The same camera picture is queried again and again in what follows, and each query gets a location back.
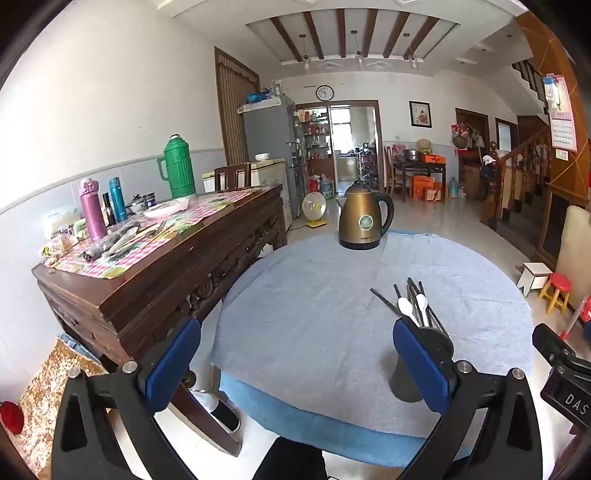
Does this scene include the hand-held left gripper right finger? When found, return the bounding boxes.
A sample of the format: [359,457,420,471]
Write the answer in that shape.
[392,318,544,480]

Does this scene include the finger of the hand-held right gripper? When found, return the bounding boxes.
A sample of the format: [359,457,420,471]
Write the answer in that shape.
[532,323,579,369]

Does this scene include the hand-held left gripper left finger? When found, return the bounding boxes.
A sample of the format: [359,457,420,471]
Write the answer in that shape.
[51,318,202,480]

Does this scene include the dark grey utensil holder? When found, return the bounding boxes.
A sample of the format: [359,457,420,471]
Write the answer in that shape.
[389,323,455,402]

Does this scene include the red and yellow stool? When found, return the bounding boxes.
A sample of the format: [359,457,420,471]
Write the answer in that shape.
[539,272,573,315]

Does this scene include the small white stool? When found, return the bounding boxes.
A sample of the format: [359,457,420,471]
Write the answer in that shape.
[517,262,553,296]

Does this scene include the carved dark wooden sideboard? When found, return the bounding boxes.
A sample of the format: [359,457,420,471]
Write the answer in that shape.
[32,185,289,457]

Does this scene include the blue-grey tablecloth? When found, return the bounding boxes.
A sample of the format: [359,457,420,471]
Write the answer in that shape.
[210,231,536,469]

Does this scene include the golden patterned cloth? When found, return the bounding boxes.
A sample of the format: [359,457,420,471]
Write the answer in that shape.
[18,339,109,472]

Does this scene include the pile of metal cutlery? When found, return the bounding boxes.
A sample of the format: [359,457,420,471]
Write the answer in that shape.
[83,220,172,261]

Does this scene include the white plate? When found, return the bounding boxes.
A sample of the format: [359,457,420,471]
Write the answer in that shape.
[143,198,190,219]

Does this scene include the bronze electric kettle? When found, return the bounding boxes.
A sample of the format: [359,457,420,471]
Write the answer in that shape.
[335,181,395,251]

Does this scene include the pink checkered cloth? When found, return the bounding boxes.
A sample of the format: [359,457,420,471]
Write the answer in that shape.
[44,190,264,281]

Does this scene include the plastic food bags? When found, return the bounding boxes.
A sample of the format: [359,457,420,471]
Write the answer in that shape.
[41,222,89,269]

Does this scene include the wooden staircase railing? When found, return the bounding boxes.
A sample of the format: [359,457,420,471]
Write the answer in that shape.
[480,124,555,232]

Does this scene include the red round object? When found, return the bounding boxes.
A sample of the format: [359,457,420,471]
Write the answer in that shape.
[0,401,24,435]

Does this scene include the pink water bottle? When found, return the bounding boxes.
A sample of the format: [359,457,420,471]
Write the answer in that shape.
[79,178,108,241]

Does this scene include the teal water bottle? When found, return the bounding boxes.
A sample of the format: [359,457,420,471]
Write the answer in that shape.
[108,177,129,223]

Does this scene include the large orange box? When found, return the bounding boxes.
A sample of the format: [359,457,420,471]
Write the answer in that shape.
[412,174,444,202]

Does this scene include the yellow fan heater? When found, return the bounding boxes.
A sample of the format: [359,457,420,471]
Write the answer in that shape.
[301,191,328,228]

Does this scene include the green thermos jug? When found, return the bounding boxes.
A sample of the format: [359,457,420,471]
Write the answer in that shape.
[157,135,197,200]

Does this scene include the wooden chair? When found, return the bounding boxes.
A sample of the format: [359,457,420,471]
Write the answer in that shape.
[215,163,251,192]

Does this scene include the dark wooden side table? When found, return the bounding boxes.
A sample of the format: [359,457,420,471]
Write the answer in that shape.
[399,159,448,202]

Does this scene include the white chest freezer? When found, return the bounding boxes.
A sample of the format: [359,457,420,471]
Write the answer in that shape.
[203,158,291,232]

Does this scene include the grey refrigerator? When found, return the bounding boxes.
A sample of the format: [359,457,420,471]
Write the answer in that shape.
[238,95,297,227]

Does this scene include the kitchen shelf with bottles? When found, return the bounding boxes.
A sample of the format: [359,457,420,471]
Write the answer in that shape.
[298,108,331,160]

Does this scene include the wooden door with curtain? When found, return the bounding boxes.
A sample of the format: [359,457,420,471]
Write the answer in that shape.
[215,46,262,166]

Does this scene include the wall calendar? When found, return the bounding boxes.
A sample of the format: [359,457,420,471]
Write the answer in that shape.
[542,74,580,153]

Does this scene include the framed wall picture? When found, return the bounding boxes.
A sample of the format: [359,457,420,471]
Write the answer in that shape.
[409,100,433,128]

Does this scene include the wooden doorway frame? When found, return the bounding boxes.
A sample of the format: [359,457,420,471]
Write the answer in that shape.
[295,100,383,185]

